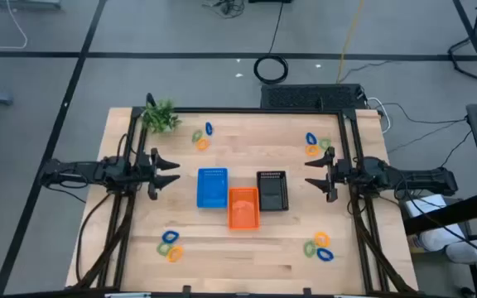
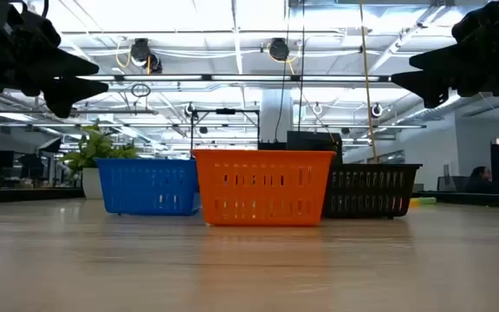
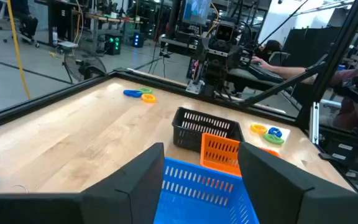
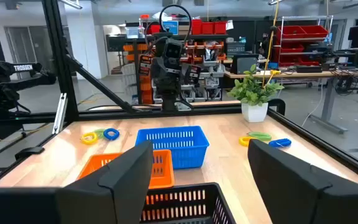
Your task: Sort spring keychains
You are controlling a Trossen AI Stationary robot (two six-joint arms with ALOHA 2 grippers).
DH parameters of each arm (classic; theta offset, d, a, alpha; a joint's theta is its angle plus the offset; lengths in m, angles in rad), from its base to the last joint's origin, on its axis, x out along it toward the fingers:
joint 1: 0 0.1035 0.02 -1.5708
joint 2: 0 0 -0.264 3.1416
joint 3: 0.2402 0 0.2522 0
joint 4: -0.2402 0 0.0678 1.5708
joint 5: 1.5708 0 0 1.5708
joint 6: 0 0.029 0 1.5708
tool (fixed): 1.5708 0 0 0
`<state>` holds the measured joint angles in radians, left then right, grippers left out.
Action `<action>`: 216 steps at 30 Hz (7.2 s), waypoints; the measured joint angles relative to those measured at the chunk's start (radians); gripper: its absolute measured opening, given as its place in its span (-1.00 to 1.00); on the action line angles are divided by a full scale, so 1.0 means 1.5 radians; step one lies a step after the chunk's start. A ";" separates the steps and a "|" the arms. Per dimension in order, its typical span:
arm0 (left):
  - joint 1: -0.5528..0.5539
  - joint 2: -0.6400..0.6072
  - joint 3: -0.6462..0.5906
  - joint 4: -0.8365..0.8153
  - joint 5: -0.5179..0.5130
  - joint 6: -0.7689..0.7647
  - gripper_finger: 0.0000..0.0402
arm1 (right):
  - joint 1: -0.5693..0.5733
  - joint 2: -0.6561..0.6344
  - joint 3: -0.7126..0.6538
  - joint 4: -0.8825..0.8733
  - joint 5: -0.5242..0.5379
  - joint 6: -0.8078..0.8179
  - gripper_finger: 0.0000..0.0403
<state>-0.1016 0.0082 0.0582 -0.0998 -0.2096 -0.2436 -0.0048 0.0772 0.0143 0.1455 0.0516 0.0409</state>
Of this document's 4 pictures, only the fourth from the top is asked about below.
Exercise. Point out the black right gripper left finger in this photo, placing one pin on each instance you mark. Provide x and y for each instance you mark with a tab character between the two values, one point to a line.
113	193

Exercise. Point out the blue plastic basket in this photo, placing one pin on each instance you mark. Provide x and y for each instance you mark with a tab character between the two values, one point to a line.
182	155

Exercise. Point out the green plant in white pot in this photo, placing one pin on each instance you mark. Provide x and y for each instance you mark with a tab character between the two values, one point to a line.
254	112

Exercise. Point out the red plastic storage bin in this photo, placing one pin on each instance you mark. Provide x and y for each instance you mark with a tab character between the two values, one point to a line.
196	27
207	28
220	28
315	31
291	32

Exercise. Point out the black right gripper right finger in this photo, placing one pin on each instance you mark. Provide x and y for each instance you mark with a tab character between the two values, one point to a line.
291	193

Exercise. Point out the parts rack with orange bins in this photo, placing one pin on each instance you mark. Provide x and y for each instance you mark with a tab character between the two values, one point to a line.
146	93

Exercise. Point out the wooden desk with grey legs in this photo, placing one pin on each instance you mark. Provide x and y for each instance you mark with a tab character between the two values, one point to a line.
306	74

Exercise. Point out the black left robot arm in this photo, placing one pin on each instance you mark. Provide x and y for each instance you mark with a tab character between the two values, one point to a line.
169	101

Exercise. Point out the black plastic basket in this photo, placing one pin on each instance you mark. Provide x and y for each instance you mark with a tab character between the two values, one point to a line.
185	186

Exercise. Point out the orange plastic basket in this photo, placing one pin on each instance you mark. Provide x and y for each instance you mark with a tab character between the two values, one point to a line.
163	174

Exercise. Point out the black aluminium table frame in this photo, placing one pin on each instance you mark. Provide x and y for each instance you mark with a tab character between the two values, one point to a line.
61	62

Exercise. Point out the black table clamp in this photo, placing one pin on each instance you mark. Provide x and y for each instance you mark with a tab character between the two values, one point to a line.
280	104
30	152

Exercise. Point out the silver aluminium bar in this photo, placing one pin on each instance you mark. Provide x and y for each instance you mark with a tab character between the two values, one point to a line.
60	113

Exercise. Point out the blue box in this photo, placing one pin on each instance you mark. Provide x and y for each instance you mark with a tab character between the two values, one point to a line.
171	28

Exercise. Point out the clear plastic box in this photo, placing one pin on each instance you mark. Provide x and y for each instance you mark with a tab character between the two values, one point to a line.
134	32

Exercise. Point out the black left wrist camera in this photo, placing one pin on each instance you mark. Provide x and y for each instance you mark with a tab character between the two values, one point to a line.
173	49

